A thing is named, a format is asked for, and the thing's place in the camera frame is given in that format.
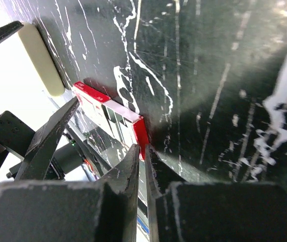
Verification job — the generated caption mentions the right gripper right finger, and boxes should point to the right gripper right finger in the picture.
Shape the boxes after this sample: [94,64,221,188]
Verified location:
[145,145,287,241]

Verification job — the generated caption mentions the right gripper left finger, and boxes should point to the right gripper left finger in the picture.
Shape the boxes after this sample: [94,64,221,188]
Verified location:
[0,145,140,241]

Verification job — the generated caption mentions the white stapler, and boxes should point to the white stapler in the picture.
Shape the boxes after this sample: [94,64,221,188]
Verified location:
[18,22,65,97]

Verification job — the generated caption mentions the staple box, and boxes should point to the staple box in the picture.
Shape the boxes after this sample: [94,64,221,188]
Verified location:
[73,82,149,160]

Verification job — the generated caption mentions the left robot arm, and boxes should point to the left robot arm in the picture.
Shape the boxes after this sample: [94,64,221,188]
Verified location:
[0,21,82,179]

